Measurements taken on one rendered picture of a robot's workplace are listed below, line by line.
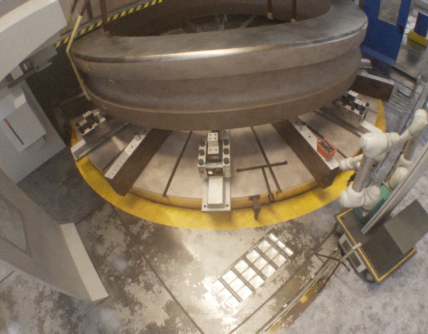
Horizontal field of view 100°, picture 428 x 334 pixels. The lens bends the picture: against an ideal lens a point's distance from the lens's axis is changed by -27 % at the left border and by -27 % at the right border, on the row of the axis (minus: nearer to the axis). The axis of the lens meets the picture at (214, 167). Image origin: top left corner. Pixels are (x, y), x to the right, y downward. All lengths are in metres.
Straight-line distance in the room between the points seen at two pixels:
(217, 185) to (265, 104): 1.02
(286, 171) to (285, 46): 1.47
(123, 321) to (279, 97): 2.99
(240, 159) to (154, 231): 1.41
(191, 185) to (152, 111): 0.98
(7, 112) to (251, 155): 3.70
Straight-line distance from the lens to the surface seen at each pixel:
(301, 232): 2.97
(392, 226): 2.38
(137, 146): 3.06
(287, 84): 2.74
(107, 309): 3.07
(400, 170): 2.61
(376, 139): 1.85
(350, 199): 2.19
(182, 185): 2.95
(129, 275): 3.02
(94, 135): 3.85
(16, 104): 4.23
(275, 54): 2.32
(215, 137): 2.64
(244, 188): 2.83
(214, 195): 2.63
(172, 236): 3.00
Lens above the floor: 2.66
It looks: 51 degrees down
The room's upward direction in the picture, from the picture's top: 10 degrees counter-clockwise
